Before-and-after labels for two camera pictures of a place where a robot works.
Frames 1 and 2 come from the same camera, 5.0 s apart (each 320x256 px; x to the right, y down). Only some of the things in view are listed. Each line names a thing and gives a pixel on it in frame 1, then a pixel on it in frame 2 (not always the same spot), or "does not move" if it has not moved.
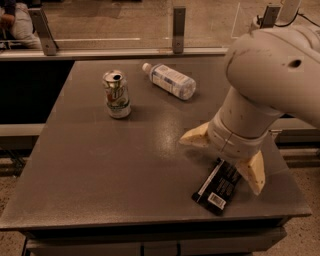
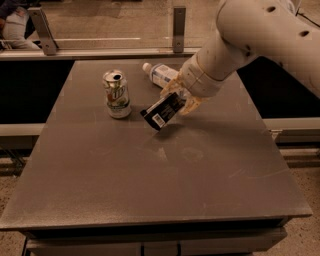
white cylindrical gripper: [230, 140] to [197, 82]
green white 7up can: [116, 94] does not move
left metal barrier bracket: [44, 30] does not move
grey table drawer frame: [216, 241] does not move
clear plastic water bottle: [171, 81] does not move
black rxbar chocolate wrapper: [218, 187] to [159, 114]
